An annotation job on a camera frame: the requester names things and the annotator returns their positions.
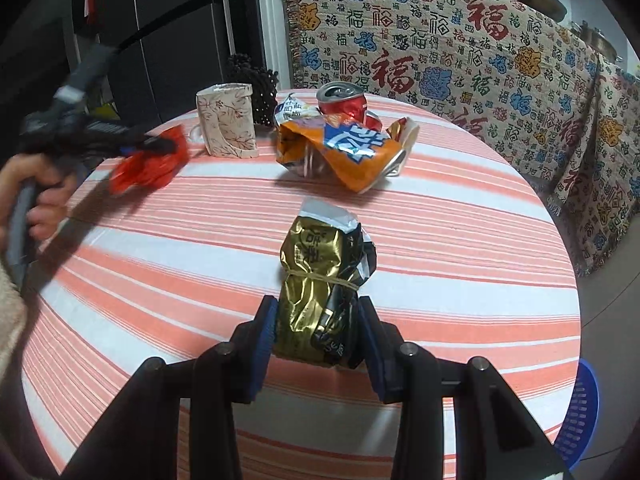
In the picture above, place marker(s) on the large printed blanket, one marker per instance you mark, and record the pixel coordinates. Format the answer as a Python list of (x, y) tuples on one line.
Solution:
[(440, 60)]

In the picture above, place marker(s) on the orange snack bag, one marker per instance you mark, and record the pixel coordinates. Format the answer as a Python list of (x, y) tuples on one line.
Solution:
[(350, 152)]

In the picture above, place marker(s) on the stainless steel pot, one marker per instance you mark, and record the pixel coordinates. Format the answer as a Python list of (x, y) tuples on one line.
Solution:
[(595, 40)]

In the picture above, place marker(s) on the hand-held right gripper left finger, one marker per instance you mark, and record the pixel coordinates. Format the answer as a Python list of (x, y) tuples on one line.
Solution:
[(262, 355)]

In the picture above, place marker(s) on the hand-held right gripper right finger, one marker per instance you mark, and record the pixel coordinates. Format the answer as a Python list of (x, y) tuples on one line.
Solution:
[(372, 355)]

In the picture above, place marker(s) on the patterned paper cup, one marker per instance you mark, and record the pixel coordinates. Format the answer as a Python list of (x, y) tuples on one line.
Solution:
[(230, 120)]

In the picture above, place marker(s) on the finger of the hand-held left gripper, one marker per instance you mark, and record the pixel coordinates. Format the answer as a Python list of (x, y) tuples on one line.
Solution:
[(150, 144)]

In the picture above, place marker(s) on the round table with striped cloth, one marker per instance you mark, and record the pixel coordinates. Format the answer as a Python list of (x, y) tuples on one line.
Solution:
[(200, 270)]

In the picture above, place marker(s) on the crushed red soda can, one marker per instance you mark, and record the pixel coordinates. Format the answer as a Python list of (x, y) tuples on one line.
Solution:
[(350, 106)]

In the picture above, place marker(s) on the blue plastic basket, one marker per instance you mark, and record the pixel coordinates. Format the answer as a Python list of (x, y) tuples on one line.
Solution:
[(580, 410)]

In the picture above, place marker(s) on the gold snack bag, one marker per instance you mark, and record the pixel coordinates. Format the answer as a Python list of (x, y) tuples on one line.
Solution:
[(305, 270)]

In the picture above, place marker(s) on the dark grey refrigerator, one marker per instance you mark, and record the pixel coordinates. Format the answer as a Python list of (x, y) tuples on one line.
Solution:
[(175, 35)]

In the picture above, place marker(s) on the white blue snack bag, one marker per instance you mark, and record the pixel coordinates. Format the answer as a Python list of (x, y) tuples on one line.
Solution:
[(295, 107)]

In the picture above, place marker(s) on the white torn wrapper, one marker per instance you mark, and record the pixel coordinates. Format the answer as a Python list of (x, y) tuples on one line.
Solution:
[(407, 140)]

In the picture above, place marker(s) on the black pinecone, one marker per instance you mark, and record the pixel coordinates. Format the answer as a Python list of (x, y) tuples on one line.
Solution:
[(260, 90)]

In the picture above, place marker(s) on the person's left hand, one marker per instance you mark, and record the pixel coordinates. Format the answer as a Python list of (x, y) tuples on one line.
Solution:
[(50, 200)]

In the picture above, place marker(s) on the red wrapper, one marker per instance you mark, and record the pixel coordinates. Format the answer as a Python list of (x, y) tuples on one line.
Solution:
[(150, 170)]

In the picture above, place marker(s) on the narrow printed blanket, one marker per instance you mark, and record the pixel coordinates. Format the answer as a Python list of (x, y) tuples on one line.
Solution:
[(610, 160)]

